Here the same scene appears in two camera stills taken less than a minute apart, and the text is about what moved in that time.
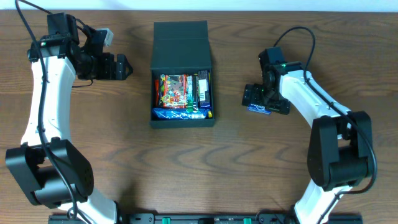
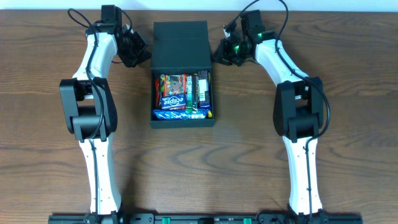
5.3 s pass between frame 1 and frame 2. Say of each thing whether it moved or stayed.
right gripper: moved
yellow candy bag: stayed
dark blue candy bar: stayed
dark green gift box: stayed
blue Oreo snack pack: stayed
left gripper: moved
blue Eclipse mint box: moved
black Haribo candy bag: stayed
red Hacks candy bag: stayed
